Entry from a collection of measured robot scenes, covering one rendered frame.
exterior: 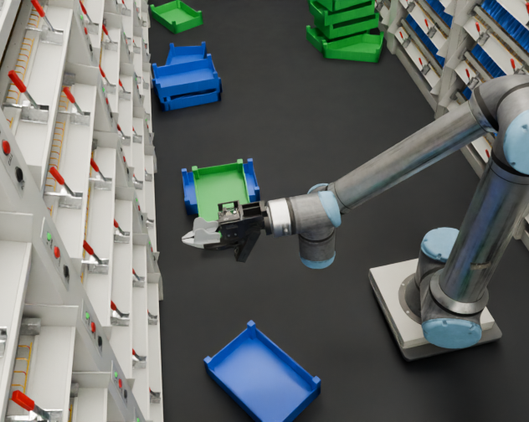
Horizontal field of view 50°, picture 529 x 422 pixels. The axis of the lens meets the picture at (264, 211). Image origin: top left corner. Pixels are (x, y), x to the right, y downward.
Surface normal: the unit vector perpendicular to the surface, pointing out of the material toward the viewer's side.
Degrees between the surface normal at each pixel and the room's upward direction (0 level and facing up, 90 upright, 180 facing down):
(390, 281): 1
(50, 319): 90
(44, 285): 90
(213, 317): 0
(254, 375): 0
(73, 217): 21
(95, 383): 90
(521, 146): 82
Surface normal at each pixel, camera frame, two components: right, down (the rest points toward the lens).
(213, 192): 0.00, -0.41
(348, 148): -0.06, -0.71
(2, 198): 0.17, 0.69
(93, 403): 0.29, -0.72
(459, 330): -0.15, 0.76
